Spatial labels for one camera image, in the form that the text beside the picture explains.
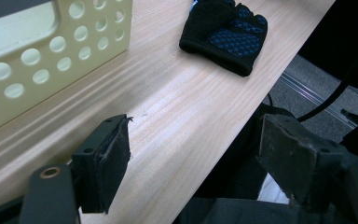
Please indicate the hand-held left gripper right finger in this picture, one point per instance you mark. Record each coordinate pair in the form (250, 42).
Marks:
(289, 155)

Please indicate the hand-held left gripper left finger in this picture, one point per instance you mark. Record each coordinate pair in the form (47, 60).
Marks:
(105, 168)

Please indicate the black and blue glove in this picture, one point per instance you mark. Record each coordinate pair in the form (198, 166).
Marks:
(227, 40)

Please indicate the cream perforated plastic basket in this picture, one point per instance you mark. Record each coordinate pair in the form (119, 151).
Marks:
(43, 46)

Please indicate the metal floor rail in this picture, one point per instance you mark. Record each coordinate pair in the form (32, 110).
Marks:
(310, 95)

